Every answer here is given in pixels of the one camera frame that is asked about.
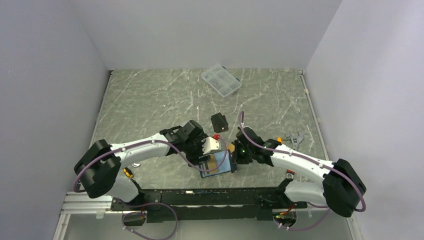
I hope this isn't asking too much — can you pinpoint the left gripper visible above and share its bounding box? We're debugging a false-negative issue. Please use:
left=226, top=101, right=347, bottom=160
left=183, top=133, right=211, bottom=167

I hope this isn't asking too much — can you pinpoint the blue leather card holder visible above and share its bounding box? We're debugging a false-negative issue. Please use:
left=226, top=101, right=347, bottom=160
left=199, top=150, right=237, bottom=178

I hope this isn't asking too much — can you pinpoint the orange credit card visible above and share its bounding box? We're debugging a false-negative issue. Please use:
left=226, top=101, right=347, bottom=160
left=201, top=159, right=218, bottom=174

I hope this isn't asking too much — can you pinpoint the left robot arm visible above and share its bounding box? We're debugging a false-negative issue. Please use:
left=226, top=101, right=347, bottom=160
left=73, top=120, right=220, bottom=210

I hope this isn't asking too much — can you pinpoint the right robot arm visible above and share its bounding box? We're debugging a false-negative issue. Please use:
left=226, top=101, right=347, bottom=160
left=236, top=127, right=367, bottom=218

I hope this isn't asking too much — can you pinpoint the black card stack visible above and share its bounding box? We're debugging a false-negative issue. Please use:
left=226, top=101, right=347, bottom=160
left=210, top=112, right=229, bottom=134

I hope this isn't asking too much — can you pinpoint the adjustable wrench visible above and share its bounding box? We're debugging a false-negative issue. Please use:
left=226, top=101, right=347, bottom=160
left=286, top=131, right=304, bottom=151

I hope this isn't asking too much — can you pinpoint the yellow black screwdriver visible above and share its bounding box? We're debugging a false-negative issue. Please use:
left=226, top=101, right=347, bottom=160
left=123, top=167, right=134, bottom=179

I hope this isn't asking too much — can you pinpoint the clear plastic organizer box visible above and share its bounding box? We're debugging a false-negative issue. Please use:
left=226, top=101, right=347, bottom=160
left=201, top=65, right=242, bottom=98

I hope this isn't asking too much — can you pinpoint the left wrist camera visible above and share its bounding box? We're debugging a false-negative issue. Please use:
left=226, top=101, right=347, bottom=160
left=202, top=136, right=223, bottom=156

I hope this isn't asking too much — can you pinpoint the black base frame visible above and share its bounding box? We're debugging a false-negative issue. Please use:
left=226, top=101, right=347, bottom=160
left=110, top=187, right=307, bottom=223

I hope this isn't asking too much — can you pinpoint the aluminium rail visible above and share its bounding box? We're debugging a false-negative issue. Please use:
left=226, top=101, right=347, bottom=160
left=62, top=192, right=311, bottom=215

